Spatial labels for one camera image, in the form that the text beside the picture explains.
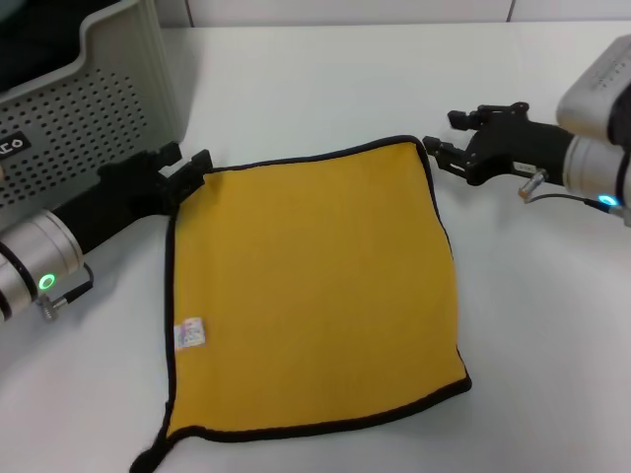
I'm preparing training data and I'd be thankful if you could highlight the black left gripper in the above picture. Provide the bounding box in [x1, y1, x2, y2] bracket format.
[48, 141, 214, 256]

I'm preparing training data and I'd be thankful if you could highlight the grey perforated storage box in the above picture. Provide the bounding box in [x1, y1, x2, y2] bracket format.
[0, 0, 198, 228]

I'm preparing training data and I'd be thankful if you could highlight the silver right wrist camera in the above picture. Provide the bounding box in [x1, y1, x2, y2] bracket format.
[556, 36, 631, 147]

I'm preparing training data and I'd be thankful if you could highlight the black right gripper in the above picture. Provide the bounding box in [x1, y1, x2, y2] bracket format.
[422, 101, 574, 187]

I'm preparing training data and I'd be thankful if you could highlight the yellow towel with black hem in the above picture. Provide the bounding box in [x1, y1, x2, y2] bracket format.
[128, 135, 472, 462]

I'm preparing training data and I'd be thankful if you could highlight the right gripper cable with connector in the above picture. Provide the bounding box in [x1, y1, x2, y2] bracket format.
[517, 169, 622, 214]

